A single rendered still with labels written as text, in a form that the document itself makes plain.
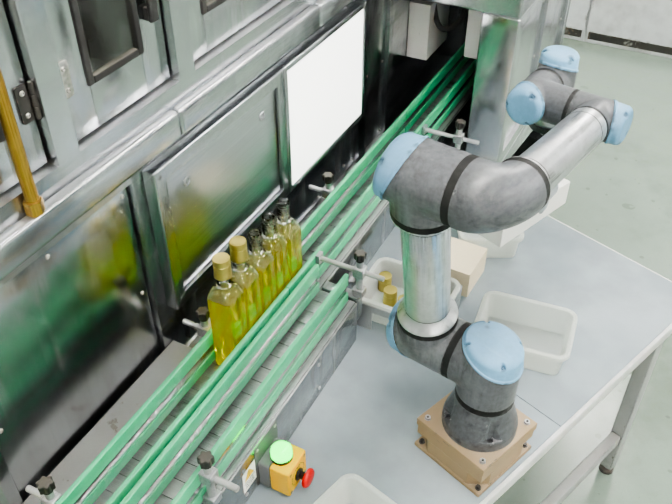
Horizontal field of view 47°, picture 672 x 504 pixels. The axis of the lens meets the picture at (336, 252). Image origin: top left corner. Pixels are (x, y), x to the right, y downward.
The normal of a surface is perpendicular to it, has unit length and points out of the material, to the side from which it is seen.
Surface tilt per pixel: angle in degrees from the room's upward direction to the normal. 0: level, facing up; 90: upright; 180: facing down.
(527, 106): 90
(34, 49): 90
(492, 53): 90
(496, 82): 90
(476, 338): 8
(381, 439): 0
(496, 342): 8
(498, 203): 67
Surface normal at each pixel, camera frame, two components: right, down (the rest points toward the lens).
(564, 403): 0.00, -0.77
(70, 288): 0.89, 0.30
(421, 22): -0.45, 0.57
